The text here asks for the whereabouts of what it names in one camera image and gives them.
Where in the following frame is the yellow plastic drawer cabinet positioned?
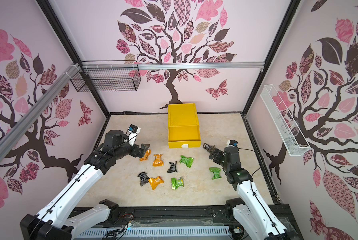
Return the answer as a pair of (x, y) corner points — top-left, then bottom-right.
(168, 103), (199, 127)

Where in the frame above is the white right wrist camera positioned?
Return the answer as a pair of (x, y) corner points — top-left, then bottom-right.
(228, 140), (238, 148)

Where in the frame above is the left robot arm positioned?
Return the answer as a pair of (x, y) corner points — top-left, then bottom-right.
(20, 125), (150, 240)

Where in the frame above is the black wire basket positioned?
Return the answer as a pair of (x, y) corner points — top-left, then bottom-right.
(71, 60), (142, 92)

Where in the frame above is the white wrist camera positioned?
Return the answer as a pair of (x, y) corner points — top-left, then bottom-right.
(228, 140), (238, 148)
(126, 124), (141, 136)

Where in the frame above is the black cookie packet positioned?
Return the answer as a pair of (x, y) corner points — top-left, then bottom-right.
(167, 161), (178, 173)
(138, 172), (150, 187)

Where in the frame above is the white slotted cable duct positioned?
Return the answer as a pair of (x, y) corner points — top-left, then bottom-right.
(76, 226), (232, 240)

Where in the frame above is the green cookie packet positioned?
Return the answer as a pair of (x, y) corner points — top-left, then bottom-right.
(180, 156), (194, 168)
(171, 178), (184, 190)
(209, 167), (222, 180)

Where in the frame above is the orange cookie packet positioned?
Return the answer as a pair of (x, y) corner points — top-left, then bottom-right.
(140, 150), (151, 162)
(148, 176), (164, 190)
(153, 154), (164, 167)

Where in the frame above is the yellow top drawer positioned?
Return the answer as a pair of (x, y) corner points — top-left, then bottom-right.
(168, 126), (201, 149)

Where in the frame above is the white wire shelf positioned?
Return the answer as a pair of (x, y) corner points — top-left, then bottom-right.
(260, 85), (312, 157)

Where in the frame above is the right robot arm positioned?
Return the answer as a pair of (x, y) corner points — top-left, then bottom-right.
(203, 140), (298, 240)

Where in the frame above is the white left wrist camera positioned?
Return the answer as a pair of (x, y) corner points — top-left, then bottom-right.
(126, 124), (141, 136)

